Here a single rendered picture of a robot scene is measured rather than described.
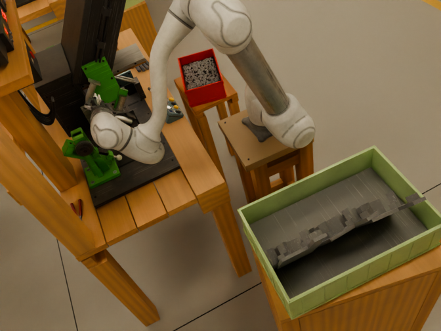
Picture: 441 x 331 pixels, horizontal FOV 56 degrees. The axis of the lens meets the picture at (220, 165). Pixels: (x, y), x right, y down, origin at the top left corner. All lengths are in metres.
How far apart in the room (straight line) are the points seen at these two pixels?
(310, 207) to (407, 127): 1.61
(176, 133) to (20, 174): 0.84
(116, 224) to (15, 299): 1.38
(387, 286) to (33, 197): 1.28
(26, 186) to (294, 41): 2.99
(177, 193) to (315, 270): 0.67
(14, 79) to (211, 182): 0.85
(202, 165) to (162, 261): 1.02
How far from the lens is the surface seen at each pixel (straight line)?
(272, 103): 1.56
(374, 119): 3.23
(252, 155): 1.86
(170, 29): 1.43
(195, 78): 2.36
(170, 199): 1.82
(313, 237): 1.33
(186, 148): 1.96
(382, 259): 1.55
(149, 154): 1.57
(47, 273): 3.05
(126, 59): 2.22
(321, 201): 1.74
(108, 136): 1.48
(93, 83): 2.02
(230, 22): 1.22
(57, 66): 2.18
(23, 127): 1.83
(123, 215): 1.86
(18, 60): 1.71
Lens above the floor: 2.30
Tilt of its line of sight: 49 degrees down
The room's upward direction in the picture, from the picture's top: 17 degrees counter-clockwise
